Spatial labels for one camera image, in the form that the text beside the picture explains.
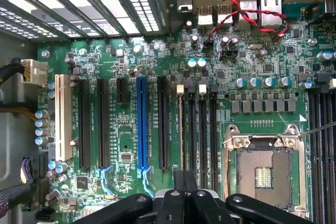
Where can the grey metal PC case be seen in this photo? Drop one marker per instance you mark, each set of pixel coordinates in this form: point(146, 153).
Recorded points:
point(15, 134)

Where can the CPU socket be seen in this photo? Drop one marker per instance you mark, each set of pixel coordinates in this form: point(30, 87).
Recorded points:
point(262, 161)

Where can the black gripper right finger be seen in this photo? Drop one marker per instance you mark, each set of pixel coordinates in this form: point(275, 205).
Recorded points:
point(203, 208)

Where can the thin silver locking lever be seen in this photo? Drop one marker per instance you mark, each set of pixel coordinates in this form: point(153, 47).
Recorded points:
point(317, 129)

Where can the short black expansion slot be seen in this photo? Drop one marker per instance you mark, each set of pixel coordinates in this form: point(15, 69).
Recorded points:
point(122, 90)

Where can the blue expansion slot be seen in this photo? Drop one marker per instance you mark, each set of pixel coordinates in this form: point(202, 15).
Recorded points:
point(142, 124)

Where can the green motherboard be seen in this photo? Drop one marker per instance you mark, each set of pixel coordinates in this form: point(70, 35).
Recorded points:
point(157, 58)

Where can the black RAM slot white latches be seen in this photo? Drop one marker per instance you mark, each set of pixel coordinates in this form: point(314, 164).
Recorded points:
point(323, 155)
point(180, 89)
point(202, 129)

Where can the long black expansion slot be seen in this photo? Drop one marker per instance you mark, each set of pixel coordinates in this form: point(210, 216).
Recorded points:
point(84, 124)
point(163, 124)
point(103, 124)

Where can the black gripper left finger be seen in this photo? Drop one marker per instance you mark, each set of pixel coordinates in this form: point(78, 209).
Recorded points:
point(173, 208)

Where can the white PCI expansion slot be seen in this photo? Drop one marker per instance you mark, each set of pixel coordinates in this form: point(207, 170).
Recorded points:
point(63, 119)

